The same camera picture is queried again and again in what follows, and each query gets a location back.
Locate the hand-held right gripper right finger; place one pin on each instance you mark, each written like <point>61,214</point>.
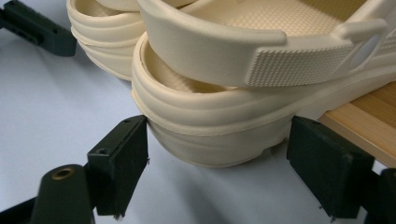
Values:
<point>330,168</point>

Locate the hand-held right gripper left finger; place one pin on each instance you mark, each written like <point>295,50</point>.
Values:
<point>118,168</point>

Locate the three-tier wooden shoe rack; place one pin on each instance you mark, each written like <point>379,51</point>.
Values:
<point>367,124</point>

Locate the cream foam clog shoe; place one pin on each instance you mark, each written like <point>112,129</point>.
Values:
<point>102,34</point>
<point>218,118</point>

